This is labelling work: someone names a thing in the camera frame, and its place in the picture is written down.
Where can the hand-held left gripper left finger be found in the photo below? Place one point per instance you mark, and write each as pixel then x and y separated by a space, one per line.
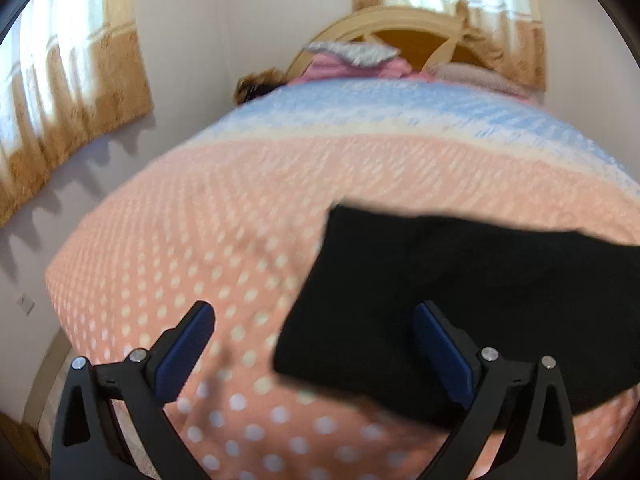
pixel 182 355

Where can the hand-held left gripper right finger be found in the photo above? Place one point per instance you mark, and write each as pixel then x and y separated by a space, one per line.
pixel 445 355

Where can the black pants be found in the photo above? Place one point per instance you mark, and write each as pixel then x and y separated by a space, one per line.
pixel 450 310

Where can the pink and blue dotted blanket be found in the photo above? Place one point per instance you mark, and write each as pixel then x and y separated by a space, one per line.
pixel 320 240

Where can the brown patterned bag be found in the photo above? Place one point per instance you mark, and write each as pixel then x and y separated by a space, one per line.
pixel 255 87

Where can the striped pink pillow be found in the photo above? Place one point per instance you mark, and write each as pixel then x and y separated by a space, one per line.
pixel 475 77

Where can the gold sheer curtain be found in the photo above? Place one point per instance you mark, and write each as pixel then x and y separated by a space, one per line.
pixel 475 5
pixel 65 90

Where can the pink folded blanket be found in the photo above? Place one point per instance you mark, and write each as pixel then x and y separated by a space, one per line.
pixel 370 68

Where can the grey patterned pillow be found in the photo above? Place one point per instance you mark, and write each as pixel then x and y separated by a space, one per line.
pixel 352 53

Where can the cream wooden headboard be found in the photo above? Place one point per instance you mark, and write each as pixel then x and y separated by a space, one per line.
pixel 400 35

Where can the white wall socket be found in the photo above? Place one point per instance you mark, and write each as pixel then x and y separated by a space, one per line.
pixel 25 303

